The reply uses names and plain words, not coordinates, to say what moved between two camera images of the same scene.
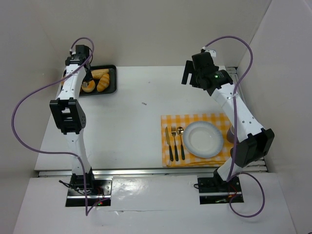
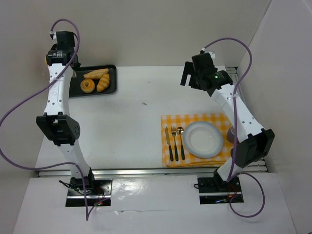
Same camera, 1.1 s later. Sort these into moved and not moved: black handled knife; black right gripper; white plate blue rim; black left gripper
Moved: black left gripper
Not moved: black handled knife; white plate blue rim; black right gripper
